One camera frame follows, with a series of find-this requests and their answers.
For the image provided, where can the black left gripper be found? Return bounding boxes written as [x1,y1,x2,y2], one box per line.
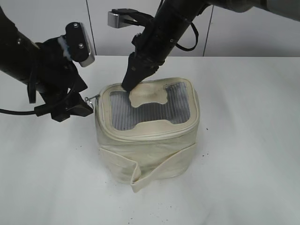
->
[30,38,93,122]

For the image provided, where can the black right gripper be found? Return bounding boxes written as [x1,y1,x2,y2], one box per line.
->
[121,9,188,90]

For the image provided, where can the metal zipper pull ring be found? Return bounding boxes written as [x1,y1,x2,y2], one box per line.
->
[84,94,100,103]

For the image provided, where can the cream zippered bag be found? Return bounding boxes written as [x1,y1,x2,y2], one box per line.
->
[95,77,200,192]

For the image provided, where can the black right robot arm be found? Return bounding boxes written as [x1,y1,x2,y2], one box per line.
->
[112,0,300,92]

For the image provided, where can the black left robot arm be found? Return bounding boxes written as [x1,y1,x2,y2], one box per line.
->
[0,11,95,122]

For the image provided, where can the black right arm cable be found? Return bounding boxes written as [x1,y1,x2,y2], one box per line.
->
[174,14,200,51]

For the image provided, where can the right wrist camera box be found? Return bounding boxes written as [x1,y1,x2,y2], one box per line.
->
[107,8,139,29]

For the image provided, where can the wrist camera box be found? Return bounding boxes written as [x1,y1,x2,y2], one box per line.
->
[107,8,139,29]
[65,22,95,68]

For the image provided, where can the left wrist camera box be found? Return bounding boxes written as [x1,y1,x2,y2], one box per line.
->
[65,22,95,68]

